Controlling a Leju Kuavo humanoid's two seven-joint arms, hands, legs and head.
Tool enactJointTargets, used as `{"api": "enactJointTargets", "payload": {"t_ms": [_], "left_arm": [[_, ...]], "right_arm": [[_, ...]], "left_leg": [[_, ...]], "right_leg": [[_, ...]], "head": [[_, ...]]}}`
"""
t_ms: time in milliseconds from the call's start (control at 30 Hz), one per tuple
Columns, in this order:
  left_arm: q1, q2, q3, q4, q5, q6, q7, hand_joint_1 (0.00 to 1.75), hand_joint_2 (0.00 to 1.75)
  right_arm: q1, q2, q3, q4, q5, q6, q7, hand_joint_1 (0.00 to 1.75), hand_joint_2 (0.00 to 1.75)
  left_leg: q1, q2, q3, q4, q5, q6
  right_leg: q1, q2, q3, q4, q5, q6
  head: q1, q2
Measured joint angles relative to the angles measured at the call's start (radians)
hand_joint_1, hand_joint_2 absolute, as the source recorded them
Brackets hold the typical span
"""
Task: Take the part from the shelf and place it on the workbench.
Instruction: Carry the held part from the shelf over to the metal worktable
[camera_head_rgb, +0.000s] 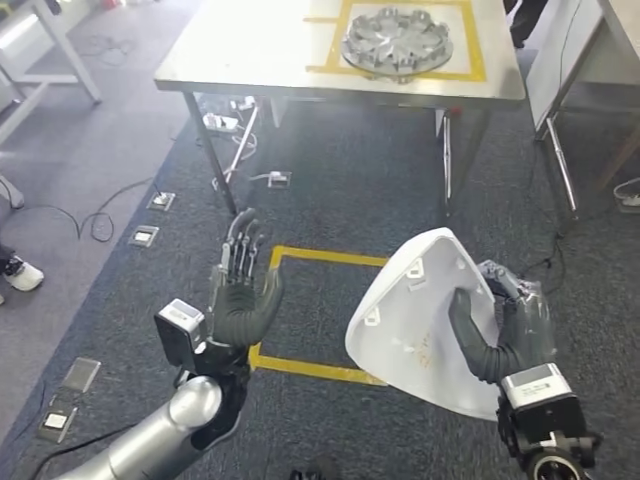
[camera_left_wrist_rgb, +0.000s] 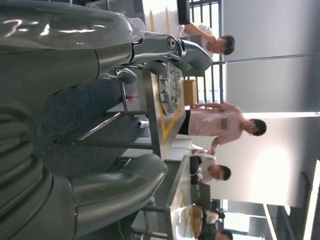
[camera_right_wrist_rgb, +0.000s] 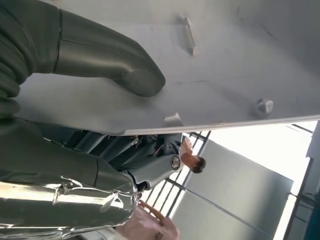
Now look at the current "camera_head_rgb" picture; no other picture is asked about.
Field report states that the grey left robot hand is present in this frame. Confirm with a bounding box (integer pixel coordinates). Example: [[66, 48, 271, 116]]
[[207, 207, 285, 351]]

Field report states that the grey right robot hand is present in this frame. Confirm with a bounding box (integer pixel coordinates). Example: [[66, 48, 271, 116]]
[[448, 259, 558, 386]]

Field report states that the white plastic shell part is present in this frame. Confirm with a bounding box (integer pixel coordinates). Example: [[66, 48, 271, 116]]
[[344, 227, 503, 423]]

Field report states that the steel workbench table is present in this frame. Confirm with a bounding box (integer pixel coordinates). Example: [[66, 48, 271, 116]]
[[153, 0, 527, 218]]

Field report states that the yellow tape square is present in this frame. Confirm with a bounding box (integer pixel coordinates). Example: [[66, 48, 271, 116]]
[[248, 245, 390, 388]]

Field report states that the steel table with white panel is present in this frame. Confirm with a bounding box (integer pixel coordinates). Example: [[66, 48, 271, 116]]
[[525, 0, 640, 221]]

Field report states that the person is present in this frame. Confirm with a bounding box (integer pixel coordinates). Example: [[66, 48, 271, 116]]
[[0, 239, 46, 307], [502, 0, 552, 50]]

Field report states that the yellow tape double rectangle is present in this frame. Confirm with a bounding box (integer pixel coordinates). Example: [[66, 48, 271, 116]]
[[303, 0, 488, 85]]

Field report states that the silver wheel hubcap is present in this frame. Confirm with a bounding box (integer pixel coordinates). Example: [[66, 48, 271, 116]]
[[340, 5, 455, 85]]

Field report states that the white table with green top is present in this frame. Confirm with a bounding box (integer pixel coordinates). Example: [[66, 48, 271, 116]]
[[0, 0, 103, 148]]

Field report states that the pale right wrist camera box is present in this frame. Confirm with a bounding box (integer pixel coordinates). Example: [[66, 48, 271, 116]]
[[499, 362, 590, 455]]

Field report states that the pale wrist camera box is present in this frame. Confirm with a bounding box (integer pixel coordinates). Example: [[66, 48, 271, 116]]
[[499, 362, 590, 455], [152, 298, 209, 374]]

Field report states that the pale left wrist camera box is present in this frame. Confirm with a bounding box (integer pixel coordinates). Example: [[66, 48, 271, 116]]
[[152, 298, 209, 374]]

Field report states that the thin black cable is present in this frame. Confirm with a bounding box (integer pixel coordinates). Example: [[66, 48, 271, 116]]
[[519, 142, 570, 297]]

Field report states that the black floor cable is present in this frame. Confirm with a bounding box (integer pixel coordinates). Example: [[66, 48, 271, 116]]
[[0, 175, 157, 244]]

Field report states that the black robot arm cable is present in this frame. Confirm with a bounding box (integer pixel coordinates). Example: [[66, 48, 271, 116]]
[[27, 423, 137, 480]]

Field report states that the black coiled cable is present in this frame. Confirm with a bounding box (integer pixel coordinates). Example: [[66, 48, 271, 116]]
[[79, 36, 137, 69]]

